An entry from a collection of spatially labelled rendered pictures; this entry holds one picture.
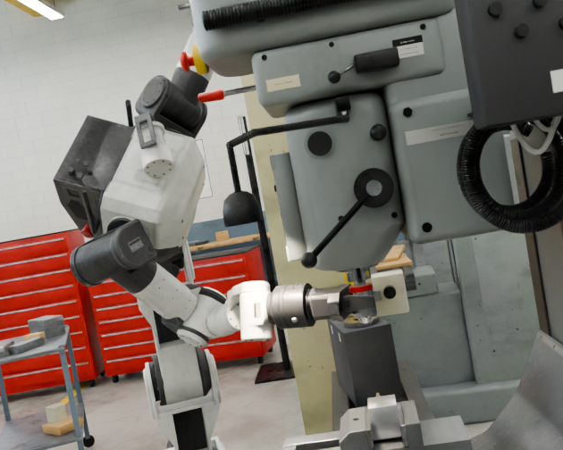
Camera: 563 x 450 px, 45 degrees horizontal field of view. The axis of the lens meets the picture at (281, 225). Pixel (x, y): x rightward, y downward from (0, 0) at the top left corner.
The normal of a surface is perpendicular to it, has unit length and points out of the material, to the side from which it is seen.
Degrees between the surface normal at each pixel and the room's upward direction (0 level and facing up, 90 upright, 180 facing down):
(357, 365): 90
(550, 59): 90
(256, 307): 72
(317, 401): 90
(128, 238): 78
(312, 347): 90
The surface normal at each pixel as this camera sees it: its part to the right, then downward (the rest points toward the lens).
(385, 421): -0.11, 0.07
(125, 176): 0.11, -0.51
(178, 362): 0.20, -0.15
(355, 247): 0.02, 0.51
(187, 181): 0.76, -0.18
